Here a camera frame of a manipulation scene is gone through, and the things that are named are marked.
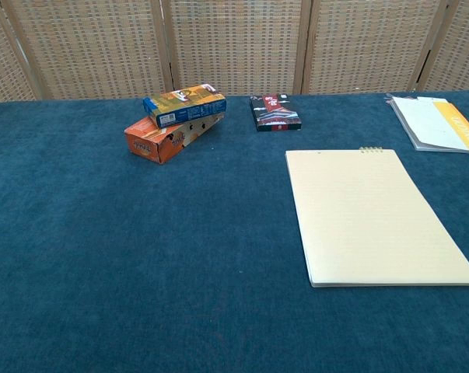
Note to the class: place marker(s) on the off-white spiral notebook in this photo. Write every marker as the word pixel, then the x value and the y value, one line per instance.
pixel 370 217

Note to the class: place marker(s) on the black red printed box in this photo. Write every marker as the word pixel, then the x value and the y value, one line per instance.
pixel 275 114

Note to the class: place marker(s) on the blue yellow cardboard box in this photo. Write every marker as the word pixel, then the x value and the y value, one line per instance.
pixel 187 108

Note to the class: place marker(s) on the orange cardboard box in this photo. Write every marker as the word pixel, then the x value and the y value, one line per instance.
pixel 150 144

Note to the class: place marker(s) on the blue table cloth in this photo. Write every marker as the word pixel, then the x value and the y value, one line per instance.
pixel 141 252

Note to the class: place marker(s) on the woven rattan screen panel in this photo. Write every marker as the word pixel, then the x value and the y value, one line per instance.
pixel 90 46
pixel 370 46
pixel 234 46
pixel 459 58
pixel 1 66

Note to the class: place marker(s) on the stack of papers and folders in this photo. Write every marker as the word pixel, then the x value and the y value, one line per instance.
pixel 407 130

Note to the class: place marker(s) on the white paper sheet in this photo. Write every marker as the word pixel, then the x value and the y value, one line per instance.
pixel 424 120

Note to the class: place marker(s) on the white yellow Lenovo booklet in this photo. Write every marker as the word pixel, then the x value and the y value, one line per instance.
pixel 461 124

